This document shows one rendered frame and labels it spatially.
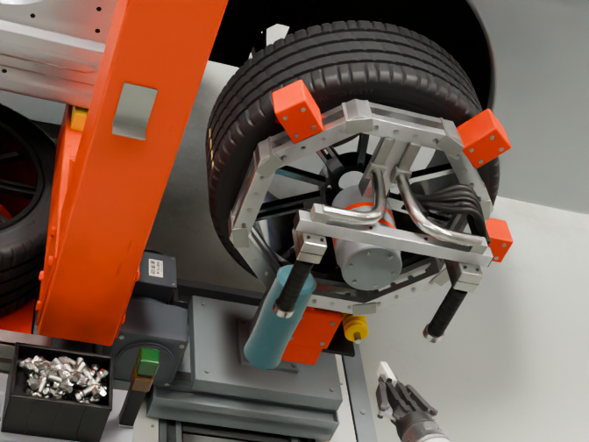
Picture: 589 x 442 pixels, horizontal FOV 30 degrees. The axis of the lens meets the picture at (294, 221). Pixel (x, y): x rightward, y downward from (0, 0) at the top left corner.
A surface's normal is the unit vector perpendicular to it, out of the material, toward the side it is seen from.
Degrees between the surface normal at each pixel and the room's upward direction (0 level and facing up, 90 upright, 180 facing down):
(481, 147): 90
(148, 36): 90
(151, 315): 0
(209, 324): 0
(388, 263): 90
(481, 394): 0
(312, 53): 35
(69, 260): 90
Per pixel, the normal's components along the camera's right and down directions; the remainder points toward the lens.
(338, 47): -0.11, -0.74
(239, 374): 0.32, -0.73
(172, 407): 0.10, 0.66
